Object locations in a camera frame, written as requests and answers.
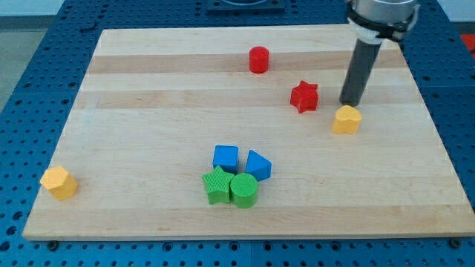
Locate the yellow heart block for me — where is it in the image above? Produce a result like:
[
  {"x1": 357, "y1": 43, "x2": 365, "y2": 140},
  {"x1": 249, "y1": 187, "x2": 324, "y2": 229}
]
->
[{"x1": 332, "y1": 105, "x2": 362, "y2": 134}]

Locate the blue cube block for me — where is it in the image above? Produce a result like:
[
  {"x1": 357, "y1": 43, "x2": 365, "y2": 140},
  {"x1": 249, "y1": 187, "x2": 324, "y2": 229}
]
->
[{"x1": 212, "y1": 145, "x2": 238, "y2": 174}]

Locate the wooden board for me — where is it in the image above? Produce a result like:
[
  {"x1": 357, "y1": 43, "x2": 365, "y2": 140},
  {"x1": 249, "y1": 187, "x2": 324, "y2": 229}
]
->
[{"x1": 23, "y1": 24, "x2": 474, "y2": 241}]

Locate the blue triangle block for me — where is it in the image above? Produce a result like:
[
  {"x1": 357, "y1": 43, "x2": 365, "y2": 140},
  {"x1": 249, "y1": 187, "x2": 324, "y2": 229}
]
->
[{"x1": 245, "y1": 150, "x2": 272, "y2": 182}]

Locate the green star block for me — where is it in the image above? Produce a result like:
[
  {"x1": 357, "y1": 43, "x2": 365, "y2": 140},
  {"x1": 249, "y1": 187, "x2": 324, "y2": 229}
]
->
[{"x1": 202, "y1": 165, "x2": 235, "y2": 205}]

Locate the green cylinder block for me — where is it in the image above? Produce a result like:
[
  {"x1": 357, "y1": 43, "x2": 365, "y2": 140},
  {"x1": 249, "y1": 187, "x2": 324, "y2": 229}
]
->
[{"x1": 230, "y1": 173, "x2": 258, "y2": 208}]

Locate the red star block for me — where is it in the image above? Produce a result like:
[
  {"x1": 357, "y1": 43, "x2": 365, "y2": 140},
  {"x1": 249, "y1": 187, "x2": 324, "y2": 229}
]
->
[{"x1": 289, "y1": 81, "x2": 319, "y2": 113}]

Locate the red cylinder block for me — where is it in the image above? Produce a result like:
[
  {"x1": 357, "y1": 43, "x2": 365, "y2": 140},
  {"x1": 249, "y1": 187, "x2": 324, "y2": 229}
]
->
[{"x1": 249, "y1": 46, "x2": 269, "y2": 74}]

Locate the dark grey cylindrical pointer tool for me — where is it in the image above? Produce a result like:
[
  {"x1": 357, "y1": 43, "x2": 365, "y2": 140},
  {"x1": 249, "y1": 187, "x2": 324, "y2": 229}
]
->
[{"x1": 339, "y1": 39, "x2": 381, "y2": 107}]

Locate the yellow hexagon block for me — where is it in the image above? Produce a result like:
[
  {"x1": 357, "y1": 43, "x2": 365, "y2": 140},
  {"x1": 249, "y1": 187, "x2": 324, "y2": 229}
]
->
[{"x1": 40, "y1": 165, "x2": 78, "y2": 200}]

